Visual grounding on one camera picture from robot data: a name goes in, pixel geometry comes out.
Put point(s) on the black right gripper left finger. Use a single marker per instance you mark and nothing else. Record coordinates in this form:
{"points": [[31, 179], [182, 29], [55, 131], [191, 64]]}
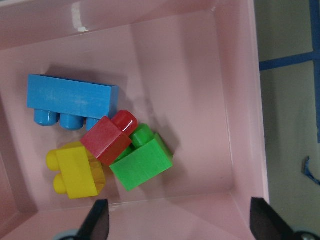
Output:
{"points": [[96, 226]]}

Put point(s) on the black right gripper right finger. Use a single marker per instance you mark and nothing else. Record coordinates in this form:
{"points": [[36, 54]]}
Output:
{"points": [[266, 224]]}

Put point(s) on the yellow two-stud toy block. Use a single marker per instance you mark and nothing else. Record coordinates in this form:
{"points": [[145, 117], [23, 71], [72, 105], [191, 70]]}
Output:
{"points": [[80, 174]]}

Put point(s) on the green two-stud toy block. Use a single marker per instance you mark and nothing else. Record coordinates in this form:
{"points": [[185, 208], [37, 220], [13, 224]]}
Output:
{"points": [[145, 158]]}

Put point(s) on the red one-stud toy block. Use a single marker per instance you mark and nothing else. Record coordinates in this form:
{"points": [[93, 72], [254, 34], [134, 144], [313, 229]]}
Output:
{"points": [[110, 137]]}

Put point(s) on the blue three-stud toy block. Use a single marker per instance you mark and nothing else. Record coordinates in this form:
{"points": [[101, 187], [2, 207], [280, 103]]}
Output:
{"points": [[72, 103]]}

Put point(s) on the pink plastic box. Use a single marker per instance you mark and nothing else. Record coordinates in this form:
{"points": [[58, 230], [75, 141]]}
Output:
{"points": [[187, 68]]}

